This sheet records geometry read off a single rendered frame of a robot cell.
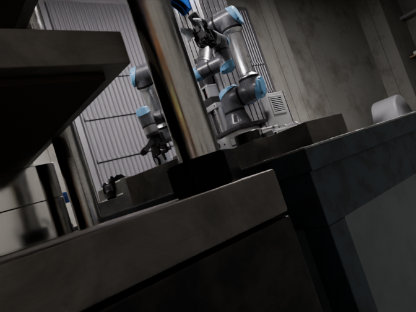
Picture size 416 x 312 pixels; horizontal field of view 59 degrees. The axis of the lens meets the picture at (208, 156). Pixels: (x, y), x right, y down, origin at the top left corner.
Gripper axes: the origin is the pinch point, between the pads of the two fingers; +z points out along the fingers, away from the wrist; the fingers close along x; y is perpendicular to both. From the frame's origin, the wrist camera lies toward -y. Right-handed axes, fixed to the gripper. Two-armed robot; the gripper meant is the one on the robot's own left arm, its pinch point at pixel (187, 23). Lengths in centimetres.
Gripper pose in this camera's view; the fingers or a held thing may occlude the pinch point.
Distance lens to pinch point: 164.5
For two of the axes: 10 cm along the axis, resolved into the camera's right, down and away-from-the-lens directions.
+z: -4.4, 0.8, -9.0
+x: -7.9, 4.4, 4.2
